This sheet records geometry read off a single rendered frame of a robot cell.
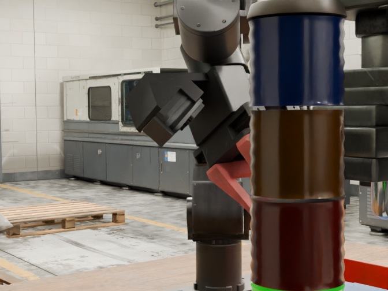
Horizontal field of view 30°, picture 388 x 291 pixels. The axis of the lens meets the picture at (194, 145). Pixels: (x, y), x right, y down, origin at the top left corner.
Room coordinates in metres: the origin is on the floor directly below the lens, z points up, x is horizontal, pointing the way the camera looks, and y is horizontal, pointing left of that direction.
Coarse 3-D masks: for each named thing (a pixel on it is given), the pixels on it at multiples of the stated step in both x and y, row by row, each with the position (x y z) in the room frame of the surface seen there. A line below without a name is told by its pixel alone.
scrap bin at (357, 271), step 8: (352, 264) 0.91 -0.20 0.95; (360, 264) 0.90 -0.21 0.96; (368, 264) 0.89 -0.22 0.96; (376, 264) 0.88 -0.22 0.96; (344, 272) 0.92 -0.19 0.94; (352, 272) 0.91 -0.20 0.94; (360, 272) 0.90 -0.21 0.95; (368, 272) 0.89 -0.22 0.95; (376, 272) 0.88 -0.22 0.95; (384, 272) 0.87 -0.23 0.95; (352, 280) 0.91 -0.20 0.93; (360, 280) 0.90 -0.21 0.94; (368, 280) 0.89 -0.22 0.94; (376, 280) 0.88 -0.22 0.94; (384, 280) 0.87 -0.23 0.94; (384, 288) 0.87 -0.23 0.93
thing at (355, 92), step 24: (360, 24) 0.55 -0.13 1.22; (384, 24) 0.54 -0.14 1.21; (384, 48) 0.54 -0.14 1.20; (360, 72) 0.53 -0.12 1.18; (384, 72) 0.51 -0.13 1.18; (360, 96) 0.53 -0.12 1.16; (384, 96) 0.51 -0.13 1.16; (360, 120) 0.52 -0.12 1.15; (384, 120) 0.51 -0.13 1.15; (360, 144) 0.48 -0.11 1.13; (384, 144) 0.48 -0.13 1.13; (360, 168) 0.48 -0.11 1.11; (384, 168) 0.48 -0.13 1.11; (384, 192) 0.50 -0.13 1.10; (384, 216) 0.50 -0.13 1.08
